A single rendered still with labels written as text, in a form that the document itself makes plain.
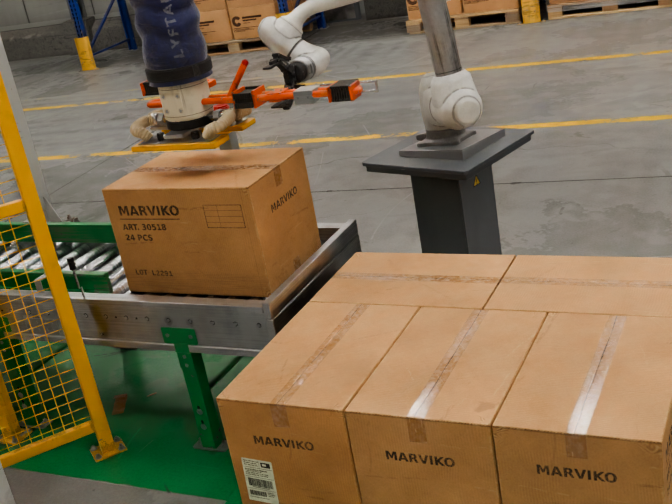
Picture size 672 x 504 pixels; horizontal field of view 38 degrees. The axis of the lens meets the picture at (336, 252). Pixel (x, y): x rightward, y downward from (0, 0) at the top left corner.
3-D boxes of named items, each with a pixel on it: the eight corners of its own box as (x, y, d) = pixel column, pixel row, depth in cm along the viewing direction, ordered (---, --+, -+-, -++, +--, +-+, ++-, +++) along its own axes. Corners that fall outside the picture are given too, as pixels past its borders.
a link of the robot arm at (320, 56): (309, 87, 356) (281, 66, 357) (326, 76, 368) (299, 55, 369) (322, 64, 349) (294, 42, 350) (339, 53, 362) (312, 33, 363)
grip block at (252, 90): (233, 110, 319) (229, 93, 317) (247, 102, 327) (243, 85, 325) (255, 109, 316) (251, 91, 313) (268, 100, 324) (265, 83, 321)
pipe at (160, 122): (132, 140, 332) (128, 124, 330) (171, 119, 352) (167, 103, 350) (216, 136, 317) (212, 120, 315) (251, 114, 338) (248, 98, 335)
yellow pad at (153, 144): (131, 152, 332) (128, 138, 330) (147, 143, 340) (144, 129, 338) (215, 149, 317) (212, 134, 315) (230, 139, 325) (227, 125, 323)
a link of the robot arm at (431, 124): (457, 118, 387) (448, 64, 381) (472, 124, 370) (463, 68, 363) (419, 128, 385) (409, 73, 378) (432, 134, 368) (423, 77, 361)
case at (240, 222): (129, 292, 351) (101, 189, 336) (188, 247, 384) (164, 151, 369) (272, 298, 325) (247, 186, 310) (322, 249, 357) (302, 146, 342)
